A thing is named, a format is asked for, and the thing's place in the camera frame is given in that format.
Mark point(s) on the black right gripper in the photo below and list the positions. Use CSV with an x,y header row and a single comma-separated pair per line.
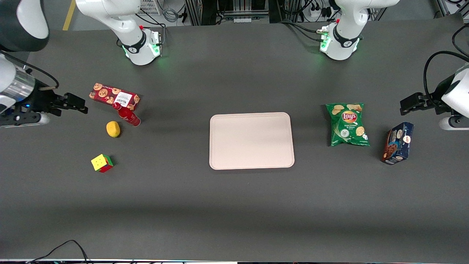
x,y
41,100

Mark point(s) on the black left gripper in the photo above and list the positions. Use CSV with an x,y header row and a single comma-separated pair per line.
x,y
434,97

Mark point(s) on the red coke bottle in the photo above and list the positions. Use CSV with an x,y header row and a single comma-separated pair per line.
x,y
128,115

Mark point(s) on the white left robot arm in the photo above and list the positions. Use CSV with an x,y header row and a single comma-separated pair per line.
x,y
344,44

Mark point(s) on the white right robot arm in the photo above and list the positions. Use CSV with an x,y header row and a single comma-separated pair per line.
x,y
133,38

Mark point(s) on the pale pink plastic tray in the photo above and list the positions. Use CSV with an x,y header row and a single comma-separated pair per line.
x,y
251,140

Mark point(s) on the red Walkers cookie box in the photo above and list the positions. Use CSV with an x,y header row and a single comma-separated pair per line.
x,y
110,94

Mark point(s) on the blue chocolate cookie box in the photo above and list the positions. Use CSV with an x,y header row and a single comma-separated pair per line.
x,y
397,143

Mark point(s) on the yellow lemon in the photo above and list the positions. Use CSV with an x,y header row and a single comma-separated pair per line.
x,y
113,129

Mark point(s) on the colourful puzzle cube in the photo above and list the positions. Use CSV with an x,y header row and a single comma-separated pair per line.
x,y
101,162

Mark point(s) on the green Lay's chips bag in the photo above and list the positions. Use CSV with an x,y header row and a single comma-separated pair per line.
x,y
348,126

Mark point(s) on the white perforated box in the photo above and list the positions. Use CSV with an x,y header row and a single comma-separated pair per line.
x,y
150,6

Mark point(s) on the white power strip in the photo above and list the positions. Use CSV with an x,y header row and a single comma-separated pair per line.
x,y
319,13

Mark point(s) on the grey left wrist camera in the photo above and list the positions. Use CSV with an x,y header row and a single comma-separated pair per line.
x,y
454,123

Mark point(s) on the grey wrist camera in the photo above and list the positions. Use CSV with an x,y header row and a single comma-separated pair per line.
x,y
454,123
25,119

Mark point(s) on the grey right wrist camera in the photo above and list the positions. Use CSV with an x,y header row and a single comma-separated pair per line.
x,y
25,119

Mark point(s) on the aluminium corner frame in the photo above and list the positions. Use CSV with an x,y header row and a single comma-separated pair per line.
x,y
452,5

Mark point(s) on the aluminium frame rack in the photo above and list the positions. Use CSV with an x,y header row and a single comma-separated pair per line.
x,y
234,9

